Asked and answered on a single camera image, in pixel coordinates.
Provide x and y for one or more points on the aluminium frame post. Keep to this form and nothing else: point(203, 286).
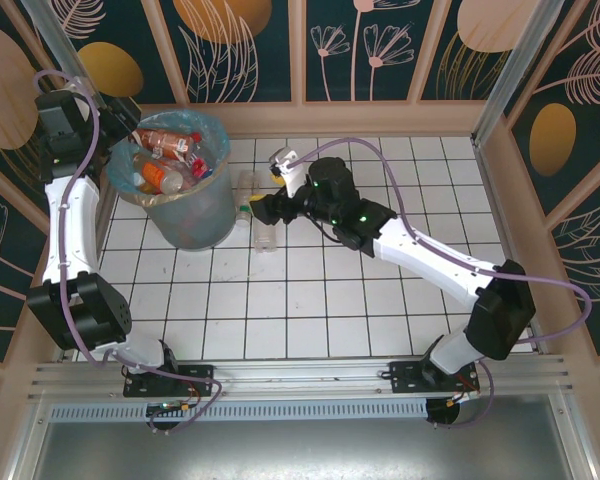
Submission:
point(55, 35)
point(520, 50)

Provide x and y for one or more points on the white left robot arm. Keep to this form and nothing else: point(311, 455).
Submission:
point(75, 225)

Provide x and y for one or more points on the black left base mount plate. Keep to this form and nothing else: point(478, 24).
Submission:
point(200, 380)

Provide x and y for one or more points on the brushed metal plate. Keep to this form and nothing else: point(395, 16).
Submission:
point(300, 450)

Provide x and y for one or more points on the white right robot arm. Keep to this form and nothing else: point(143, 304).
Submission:
point(430, 250)

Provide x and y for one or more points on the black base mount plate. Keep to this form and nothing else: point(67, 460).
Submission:
point(200, 380)
point(405, 380)

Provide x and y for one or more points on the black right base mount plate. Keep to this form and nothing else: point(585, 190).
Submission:
point(405, 380)

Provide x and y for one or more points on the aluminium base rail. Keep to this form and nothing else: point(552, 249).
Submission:
point(300, 380)

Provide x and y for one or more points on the translucent grey waste bin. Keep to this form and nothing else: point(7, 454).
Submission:
point(200, 220)

